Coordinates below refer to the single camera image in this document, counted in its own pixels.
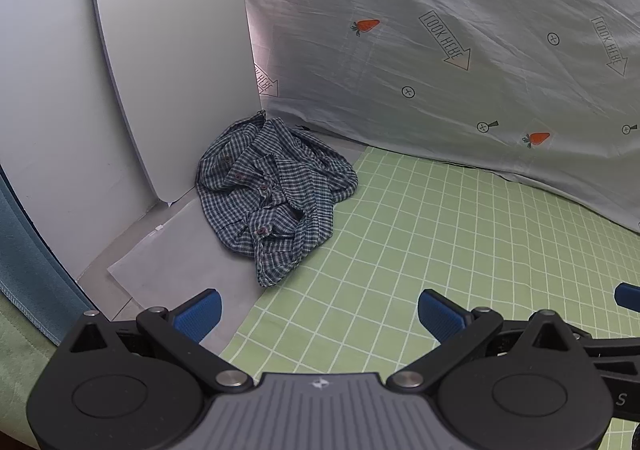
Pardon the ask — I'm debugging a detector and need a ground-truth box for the green velvet cloth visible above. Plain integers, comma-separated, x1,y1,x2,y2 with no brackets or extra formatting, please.
0,294,66,447

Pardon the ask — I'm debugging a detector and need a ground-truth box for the teal cloth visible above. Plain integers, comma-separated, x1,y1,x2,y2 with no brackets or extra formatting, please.
0,169,97,347

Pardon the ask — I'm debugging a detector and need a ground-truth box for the white rounded board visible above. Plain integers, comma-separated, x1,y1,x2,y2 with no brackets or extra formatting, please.
89,0,266,205

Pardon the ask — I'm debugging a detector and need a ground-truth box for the grey underlay sheet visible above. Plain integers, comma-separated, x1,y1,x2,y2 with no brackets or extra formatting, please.
106,195,268,347

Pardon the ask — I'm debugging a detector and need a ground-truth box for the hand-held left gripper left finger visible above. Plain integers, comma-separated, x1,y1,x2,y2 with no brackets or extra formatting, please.
57,288,254,393

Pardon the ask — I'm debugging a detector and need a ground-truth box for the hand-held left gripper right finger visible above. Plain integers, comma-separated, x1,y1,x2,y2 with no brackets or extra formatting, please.
386,288,592,393

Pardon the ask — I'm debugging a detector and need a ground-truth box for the grey carrot print sheet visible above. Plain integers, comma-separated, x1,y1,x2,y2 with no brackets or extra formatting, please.
235,0,640,235

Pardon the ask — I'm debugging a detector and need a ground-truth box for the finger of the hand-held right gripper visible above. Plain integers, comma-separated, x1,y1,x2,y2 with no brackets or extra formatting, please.
570,327,640,371
614,281,640,313

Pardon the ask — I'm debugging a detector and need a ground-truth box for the blue plaid shirt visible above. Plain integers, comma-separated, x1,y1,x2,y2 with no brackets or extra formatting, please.
196,110,360,288

